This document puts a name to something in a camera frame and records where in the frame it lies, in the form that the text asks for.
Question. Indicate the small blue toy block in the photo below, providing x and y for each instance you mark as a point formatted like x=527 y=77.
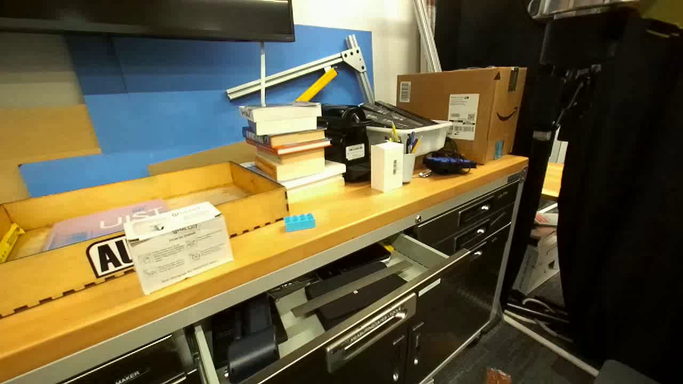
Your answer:
x=300 y=222

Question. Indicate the open grey cabinet drawer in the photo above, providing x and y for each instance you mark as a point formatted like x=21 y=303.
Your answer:
x=355 y=299

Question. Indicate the black drawer cabinet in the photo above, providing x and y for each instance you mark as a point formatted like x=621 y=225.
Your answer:
x=462 y=284

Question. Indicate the large white book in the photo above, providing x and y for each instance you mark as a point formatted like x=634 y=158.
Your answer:
x=321 y=174

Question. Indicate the cream book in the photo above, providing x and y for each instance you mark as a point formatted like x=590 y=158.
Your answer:
x=315 y=191

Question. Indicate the black label printer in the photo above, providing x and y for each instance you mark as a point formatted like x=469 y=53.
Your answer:
x=344 y=141

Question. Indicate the small white upright box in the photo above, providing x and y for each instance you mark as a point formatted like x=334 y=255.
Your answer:
x=387 y=167

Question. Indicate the tan thick book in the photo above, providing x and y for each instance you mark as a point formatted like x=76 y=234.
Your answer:
x=295 y=167

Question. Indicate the red edged book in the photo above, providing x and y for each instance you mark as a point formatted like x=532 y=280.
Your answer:
x=303 y=148

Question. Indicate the white pen cup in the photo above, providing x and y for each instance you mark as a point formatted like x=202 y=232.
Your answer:
x=409 y=167

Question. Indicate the brown cover book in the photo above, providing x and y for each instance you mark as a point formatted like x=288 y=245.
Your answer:
x=290 y=137

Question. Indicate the blue pen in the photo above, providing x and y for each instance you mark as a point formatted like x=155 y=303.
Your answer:
x=410 y=141

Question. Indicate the white plastic bin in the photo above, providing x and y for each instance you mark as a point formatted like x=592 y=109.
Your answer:
x=418 y=137

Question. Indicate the stack of books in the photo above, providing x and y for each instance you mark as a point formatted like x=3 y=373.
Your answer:
x=279 y=118

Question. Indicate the yellow bar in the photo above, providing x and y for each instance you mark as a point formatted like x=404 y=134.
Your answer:
x=319 y=85

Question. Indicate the black flat tablet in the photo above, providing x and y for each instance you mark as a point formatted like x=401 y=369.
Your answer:
x=355 y=305

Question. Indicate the flat wooden tray box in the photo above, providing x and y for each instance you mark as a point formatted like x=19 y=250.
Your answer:
x=213 y=206

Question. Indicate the thin white rod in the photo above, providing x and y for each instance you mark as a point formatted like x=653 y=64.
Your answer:
x=263 y=76

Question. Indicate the brown cardboard shipping box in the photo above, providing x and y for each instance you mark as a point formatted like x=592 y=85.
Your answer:
x=462 y=107

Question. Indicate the white printed paper box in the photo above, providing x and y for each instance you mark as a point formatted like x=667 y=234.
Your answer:
x=182 y=246

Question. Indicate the dark pouch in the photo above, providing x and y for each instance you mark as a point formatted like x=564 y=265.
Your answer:
x=253 y=342

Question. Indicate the leaning aluminium profile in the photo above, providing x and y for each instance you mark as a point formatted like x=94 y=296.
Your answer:
x=428 y=33

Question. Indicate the white box on floor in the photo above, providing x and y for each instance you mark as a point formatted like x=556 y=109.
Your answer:
x=536 y=263

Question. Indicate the orange snack packet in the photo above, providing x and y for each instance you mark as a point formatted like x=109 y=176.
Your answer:
x=499 y=376

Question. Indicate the pink sheet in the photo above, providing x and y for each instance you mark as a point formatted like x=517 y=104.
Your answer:
x=93 y=225

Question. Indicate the black curtain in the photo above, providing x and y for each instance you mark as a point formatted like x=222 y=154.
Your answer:
x=626 y=192

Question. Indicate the yellow tool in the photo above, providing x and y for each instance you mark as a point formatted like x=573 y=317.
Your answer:
x=9 y=241

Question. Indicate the aluminium bracket rail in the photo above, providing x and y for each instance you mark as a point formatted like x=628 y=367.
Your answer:
x=300 y=71

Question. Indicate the blue wall panel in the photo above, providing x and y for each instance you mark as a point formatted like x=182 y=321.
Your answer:
x=163 y=113

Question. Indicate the black wall monitor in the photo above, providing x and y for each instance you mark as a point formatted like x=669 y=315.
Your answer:
x=142 y=19

